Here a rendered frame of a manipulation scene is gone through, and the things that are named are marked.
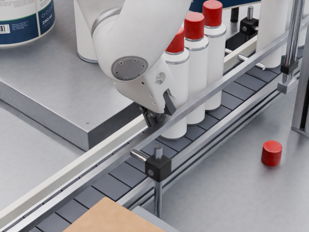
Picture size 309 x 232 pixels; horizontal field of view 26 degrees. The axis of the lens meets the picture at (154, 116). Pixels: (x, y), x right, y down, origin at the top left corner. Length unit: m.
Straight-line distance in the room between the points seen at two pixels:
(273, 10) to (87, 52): 0.37
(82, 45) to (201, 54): 0.32
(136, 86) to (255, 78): 0.38
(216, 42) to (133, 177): 0.26
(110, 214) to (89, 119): 0.53
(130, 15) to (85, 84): 0.50
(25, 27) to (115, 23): 0.61
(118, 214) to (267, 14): 0.68
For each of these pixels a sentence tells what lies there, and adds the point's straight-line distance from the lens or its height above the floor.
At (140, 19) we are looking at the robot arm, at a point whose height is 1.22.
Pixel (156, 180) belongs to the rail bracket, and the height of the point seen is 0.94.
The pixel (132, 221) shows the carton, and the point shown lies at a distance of 0.68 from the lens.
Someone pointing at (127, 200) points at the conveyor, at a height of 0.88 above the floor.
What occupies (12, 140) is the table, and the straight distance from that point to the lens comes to 1.25.
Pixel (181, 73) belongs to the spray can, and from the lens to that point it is 1.07.
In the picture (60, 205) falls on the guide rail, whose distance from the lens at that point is 0.94.
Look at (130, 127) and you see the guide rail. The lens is 1.12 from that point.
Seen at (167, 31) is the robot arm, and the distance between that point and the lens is 0.81.
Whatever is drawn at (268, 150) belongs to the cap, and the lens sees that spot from 1.17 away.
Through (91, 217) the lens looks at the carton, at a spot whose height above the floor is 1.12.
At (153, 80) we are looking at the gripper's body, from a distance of 0.97.
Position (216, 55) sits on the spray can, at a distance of 1.15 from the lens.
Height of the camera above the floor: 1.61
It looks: 38 degrees down
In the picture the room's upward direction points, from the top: straight up
